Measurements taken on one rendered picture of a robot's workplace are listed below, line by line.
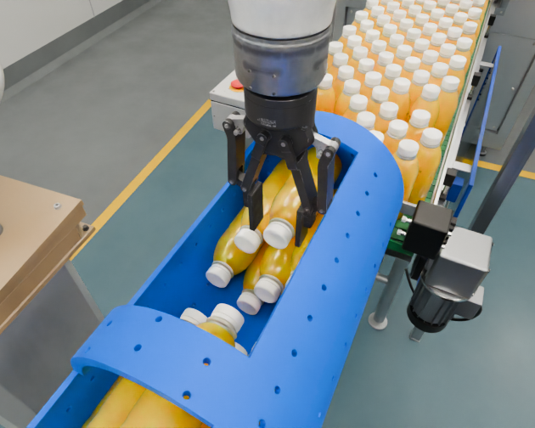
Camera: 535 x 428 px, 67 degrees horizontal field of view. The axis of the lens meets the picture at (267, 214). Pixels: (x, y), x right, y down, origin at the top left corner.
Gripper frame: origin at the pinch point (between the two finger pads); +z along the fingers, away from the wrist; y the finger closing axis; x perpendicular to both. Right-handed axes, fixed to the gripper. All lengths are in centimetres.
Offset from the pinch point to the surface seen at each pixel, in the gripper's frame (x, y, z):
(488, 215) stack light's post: 61, 36, 42
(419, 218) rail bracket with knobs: 26.8, 18.2, 18.3
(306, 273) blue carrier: -9.1, 7.6, -3.0
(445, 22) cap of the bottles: 102, 9, 9
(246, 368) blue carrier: -21.5, 6.6, -3.6
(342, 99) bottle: 53, -7, 13
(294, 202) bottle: 4.0, 0.6, 0.6
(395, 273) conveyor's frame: 61, 19, 80
